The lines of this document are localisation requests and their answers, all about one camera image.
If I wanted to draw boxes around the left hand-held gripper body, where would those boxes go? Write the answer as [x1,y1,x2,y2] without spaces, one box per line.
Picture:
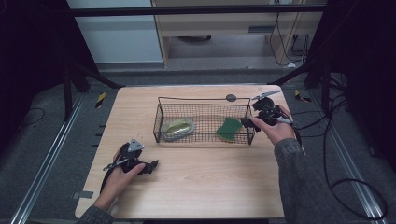
[119,138,146,174]

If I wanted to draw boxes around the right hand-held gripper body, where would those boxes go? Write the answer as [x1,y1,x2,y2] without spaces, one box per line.
[251,90,283,127]

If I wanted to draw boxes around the yellow and green sponge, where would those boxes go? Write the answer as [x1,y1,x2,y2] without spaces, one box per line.
[216,116,244,144]

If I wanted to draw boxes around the green and grey soap dish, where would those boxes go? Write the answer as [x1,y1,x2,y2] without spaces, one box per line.
[160,118,196,143]

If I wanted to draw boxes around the black wire mesh basket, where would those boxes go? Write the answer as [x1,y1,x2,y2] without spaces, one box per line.
[152,93,256,147]

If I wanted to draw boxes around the person's right hand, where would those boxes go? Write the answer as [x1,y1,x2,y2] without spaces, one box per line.
[248,104,297,147]

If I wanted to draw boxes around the person's left hand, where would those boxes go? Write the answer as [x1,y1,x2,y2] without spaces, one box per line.
[92,148,147,213]

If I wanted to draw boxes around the yellow and black tape strip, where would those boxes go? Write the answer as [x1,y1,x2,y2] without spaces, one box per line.
[294,89,312,104]
[94,91,107,109]

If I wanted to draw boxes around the grey tape patch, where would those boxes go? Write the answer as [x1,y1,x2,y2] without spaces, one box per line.
[72,190,94,200]

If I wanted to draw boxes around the black metal stand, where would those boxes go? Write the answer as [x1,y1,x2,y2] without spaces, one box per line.
[266,57,332,114]
[61,60,126,123]

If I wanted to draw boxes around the light wooden desk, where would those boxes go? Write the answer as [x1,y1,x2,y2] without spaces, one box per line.
[150,0,329,68]

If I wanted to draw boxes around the dark curtain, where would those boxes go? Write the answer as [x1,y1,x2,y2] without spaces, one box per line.
[306,0,396,174]
[0,0,101,153]

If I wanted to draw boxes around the white cabinet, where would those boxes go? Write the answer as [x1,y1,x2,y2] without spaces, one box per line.
[66,0,164,65]

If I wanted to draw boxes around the left hand-held gripper cable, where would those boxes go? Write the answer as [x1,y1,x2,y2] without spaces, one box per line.
[99,158,129,194]

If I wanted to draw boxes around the hand-held gripper cable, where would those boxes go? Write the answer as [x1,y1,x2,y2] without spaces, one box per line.
[275,115,306,155]
[99,158,129,194]

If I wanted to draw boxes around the right hand-held gripper cable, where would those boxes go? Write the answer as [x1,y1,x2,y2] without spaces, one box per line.
[275,115,306,155]

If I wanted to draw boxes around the black hanging desk cables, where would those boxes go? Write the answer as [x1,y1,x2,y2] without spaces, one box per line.
[268,11,313,67]

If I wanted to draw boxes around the aluminium floor rail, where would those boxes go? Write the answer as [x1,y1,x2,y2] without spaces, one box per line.
[311,89,390,224]
[8,92,86,224]

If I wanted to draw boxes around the thin black floor cable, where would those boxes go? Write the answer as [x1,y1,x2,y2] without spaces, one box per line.
[17,106,47,128]

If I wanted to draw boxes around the black horizontal frame bar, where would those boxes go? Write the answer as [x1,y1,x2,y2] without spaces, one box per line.
[69,4,328,18]

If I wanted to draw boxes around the black looped floor cable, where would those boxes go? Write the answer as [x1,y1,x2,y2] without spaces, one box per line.
[291,92,389,221]

